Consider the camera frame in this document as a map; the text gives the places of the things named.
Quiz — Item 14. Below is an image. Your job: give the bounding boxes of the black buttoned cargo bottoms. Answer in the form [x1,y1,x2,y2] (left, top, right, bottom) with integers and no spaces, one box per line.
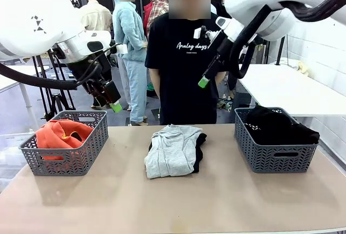
[244,105,321,146]

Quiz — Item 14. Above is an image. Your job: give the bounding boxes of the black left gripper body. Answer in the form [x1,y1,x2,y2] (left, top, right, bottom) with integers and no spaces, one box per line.
[66,51,115,95]

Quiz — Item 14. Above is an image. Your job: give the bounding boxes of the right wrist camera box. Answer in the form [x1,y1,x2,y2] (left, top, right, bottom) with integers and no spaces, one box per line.
[193,25,217,43]

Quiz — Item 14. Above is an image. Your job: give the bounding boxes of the person in black T-shirt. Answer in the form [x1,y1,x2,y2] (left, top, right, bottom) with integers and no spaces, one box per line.
[144,0,231,125]

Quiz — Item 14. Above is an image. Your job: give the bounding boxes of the mannequin in cream shirt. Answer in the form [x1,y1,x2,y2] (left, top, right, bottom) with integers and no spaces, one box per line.
[78,0,114,110]

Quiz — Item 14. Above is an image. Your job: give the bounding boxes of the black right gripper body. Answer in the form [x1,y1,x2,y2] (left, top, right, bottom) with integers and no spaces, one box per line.
[209,30,235,70]

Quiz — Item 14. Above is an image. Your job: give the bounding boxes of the mannequin in red garment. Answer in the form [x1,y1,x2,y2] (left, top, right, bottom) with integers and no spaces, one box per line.
[142,0,154,36]

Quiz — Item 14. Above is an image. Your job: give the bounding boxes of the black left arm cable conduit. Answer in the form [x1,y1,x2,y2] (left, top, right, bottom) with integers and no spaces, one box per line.
[0,61,101,91]

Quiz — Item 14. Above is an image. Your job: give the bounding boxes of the person's right forearm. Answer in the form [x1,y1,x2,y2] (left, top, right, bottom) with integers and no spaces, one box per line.
[150,82,162,100]

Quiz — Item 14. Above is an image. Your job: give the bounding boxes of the grey top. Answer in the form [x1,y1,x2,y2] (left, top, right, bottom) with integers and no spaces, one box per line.
[144,124,203,179]

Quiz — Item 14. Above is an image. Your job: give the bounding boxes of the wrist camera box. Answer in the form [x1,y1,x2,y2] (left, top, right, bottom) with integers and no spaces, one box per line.
[109,39,129,55]
[193,25,217,43]

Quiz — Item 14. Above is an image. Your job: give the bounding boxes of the mannequin in plaid hoodie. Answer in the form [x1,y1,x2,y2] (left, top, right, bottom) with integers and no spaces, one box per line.
[145,0,170,34]

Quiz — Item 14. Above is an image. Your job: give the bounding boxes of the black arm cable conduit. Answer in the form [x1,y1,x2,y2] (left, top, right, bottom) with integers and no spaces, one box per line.
[217,0,346,80]
[0,61,101,91]

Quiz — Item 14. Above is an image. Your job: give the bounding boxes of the orange top with yellow print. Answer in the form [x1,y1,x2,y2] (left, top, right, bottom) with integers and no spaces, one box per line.
[35,119,94,162]

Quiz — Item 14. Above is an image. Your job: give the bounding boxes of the white table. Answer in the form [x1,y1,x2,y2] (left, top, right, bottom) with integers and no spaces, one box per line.
[237,63,346,137]
[0,65,51,131]

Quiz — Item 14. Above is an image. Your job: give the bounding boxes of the black camera tripod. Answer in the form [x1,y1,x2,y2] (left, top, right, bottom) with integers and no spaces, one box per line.
[31,51,77,122]

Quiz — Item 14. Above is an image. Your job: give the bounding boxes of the mannequin in blue fleece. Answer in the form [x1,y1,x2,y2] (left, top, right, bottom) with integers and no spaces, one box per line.
[112,0,148,126]

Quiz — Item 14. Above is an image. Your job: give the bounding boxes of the grey plastic lattice basket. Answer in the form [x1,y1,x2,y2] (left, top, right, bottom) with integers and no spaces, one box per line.
[234,106,320,174]
[18,110,109,177]

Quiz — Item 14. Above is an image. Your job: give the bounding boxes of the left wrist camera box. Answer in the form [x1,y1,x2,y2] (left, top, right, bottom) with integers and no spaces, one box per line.
[109,39,129,55]

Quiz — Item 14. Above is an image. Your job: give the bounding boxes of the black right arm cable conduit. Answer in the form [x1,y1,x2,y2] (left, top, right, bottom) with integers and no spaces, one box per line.
[217,0,346,80]

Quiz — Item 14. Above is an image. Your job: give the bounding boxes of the black plain shorts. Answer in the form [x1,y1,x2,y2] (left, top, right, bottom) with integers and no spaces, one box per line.
[192,132,208,174]

